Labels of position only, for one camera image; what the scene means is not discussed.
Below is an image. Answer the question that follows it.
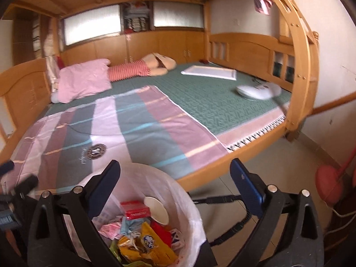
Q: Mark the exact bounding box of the stack of folded bags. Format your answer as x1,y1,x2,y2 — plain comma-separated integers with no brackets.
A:
122,2,152,33

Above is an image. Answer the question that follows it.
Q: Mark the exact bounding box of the white trash bag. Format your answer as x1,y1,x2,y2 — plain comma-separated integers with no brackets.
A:
63,163,206,267

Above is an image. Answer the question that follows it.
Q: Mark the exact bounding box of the wooden bunk bed frame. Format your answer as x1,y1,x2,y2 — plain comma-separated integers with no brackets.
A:
0,0,319,194

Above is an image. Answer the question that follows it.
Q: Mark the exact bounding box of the plaid pink grey bed sheet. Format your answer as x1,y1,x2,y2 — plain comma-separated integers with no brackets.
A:
0,86,229,192

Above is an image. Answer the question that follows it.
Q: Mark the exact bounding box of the yellow snack bag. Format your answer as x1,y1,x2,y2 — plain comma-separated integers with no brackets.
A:
118,221,178,265

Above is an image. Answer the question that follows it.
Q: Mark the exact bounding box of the red cigarette box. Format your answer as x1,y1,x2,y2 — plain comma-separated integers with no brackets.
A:
120,201,152,220

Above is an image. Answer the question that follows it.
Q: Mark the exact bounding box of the pink plastic bag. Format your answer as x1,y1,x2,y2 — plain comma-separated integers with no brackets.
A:
99,220,123,240

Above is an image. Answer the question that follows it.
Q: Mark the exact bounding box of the white rectangular tray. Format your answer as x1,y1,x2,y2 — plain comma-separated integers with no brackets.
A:
181,65,237,81

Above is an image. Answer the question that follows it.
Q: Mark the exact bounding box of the white handheld vacuum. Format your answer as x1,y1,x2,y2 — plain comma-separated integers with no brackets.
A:
236,83,282,101

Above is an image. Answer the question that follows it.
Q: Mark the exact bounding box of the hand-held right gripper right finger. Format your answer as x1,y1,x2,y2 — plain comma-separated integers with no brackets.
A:
225,158,324,267

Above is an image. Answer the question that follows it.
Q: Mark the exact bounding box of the black strap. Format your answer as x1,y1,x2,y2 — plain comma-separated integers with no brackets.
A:
192,194,252,247

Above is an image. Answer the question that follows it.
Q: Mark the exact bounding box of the white cable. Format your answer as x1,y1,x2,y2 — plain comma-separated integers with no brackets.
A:
325,200,356,235

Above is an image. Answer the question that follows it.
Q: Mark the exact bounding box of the red wrapper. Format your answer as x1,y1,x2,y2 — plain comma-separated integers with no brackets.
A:
152,221,173,249

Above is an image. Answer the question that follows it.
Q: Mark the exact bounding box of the green woven bed mat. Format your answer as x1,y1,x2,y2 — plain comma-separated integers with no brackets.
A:
46,61,292,156

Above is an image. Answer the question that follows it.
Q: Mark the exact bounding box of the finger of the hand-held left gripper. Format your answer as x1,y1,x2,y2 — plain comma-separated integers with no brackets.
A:
15,175,39,198
0,160,15,176

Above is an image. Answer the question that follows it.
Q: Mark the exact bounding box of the pink pillow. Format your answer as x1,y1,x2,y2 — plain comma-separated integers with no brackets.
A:
58,59,112,103

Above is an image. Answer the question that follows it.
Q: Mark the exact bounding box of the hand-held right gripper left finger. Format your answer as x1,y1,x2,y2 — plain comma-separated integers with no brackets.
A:
28,160,123,267

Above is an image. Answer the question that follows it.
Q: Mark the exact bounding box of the white blue packet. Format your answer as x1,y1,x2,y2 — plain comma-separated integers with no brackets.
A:
170,228,186,250

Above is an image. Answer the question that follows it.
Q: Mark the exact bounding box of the pink standing fan base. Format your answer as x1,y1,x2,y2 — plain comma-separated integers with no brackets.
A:
316,147,356,208

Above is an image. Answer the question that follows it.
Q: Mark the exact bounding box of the wide ribbed glass window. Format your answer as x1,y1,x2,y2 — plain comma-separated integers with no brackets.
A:
63,4,123,46

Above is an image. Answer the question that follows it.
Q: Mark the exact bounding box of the wooden bunk bed ladder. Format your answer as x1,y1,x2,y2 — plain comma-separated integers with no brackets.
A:
257,0,319,142

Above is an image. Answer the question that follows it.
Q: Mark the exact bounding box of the grey white cloth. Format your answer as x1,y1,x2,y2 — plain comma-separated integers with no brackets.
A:
44,57,60,90

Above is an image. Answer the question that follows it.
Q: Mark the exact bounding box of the plush toy with striped shirt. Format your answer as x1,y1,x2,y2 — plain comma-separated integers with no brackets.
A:
107,52,177,82

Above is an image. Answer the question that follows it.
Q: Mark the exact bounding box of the wooden wardrobe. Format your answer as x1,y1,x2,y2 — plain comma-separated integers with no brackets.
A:
12,14,60,65

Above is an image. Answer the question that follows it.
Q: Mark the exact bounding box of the narrow ribbed glass window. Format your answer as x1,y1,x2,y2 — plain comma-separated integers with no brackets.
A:
153,1,204,30

